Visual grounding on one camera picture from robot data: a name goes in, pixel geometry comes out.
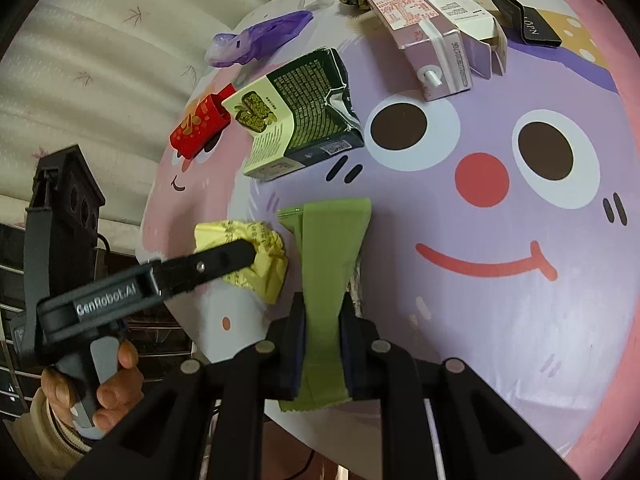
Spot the green yellow snack box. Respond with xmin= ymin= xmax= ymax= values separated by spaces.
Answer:
xmin=221 ymin=47 xmax=366 ymax=182

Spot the purple plastic tissue bag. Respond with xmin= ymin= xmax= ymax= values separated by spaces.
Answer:
xmin=205 ymin=10 xmax=315 ymax=68

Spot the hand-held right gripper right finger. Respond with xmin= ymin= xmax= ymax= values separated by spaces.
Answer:
xmin=340 ymin=305 xmax=576 ymax=480

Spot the metal bar rack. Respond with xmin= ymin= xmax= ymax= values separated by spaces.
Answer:
xmin=0 ymin=220 xmax=201 ymax=413

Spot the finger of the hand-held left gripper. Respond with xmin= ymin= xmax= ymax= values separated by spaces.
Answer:
xmin=150 ymin=239 xmax=256 ymax=300

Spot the black flat packet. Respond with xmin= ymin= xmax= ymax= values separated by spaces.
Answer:
xmin=486 ymin=0 xmax=563 ymax=47

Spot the yellow wrapper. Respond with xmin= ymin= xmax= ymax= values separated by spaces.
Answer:
xmin=194 ymin=219 xmax=290 ymax=306

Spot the red snack packet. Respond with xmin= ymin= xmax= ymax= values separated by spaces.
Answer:
xmin=170 ymin=84 xmax=237 ymax=158

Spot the person's left hand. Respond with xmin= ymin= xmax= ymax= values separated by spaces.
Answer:
xmin=42 ymin=340 xmax=145 ymax=434

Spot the pink milk carton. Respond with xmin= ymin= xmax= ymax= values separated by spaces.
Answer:
xmin=361 ymin=0 xmax=474 ymax=103

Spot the person's left forearm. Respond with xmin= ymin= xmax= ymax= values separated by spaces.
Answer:
xmin=9 ymin=390 xmax=97 ymax=480

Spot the green wrapper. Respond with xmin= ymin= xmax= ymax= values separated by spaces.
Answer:
xmin=277 ymin=199 xmax=373 ymax=413

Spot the white leaf print bedding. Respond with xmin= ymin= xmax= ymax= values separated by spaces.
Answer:
xmin=0 ymin=0 xmax=346 ymax=201

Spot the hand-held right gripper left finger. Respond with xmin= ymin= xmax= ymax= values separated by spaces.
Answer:
xmin=65 ymin=292 xmax=308 ymax=480

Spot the white pink open box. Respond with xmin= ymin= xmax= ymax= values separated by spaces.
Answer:
xmin=422 ymin=0 xmax=510 ymax=80

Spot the cartoon face table cover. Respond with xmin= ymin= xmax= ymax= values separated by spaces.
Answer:
xmin=140 ymin=0 xmax=640 ymax=480

